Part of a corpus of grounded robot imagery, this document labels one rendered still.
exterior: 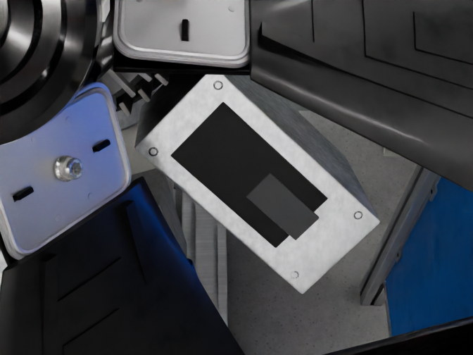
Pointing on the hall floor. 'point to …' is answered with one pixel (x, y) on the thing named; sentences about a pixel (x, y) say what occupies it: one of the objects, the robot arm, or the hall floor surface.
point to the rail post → (395, 236)
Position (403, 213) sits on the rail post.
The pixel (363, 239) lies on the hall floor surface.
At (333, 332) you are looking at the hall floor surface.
